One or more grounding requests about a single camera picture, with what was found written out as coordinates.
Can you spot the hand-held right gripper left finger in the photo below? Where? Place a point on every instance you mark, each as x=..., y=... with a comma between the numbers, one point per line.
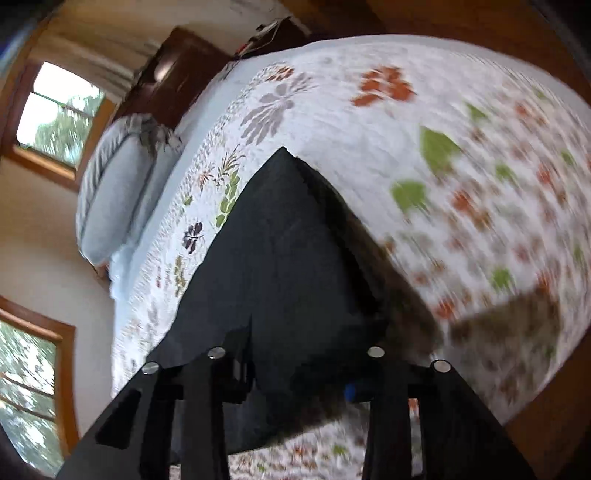
x=203, y=415

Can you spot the black pants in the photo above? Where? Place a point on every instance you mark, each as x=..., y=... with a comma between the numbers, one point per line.
x=286, y=258

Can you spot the floral quilt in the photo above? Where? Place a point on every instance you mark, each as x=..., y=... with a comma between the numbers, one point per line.
x=369, y=138

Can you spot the light blue bed sheet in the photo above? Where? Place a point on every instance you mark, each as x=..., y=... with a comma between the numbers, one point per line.
x=198, y=120

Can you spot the beige curtain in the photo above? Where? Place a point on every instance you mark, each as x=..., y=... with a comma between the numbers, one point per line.
x=115, y=55

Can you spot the small wooden framed window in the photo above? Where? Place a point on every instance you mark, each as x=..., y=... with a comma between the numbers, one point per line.
x=60, y=120

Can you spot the flat light blue folded blanket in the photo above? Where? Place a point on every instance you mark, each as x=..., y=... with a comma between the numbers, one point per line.
x=159, y=177

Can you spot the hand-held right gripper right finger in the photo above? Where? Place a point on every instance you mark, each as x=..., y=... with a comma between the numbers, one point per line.
x=350, y=392

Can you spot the dark wooden headboard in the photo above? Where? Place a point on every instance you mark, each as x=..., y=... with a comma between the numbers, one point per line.
x=184, y=69

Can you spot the dark wooden nightstand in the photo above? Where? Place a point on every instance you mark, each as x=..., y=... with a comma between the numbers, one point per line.
x=286, y=34

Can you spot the thick light blue folded duvet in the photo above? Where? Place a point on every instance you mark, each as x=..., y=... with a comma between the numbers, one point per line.
x=115, y=184

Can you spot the large wooden framed window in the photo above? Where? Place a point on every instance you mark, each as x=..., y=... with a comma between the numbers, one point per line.
x=27, y=369

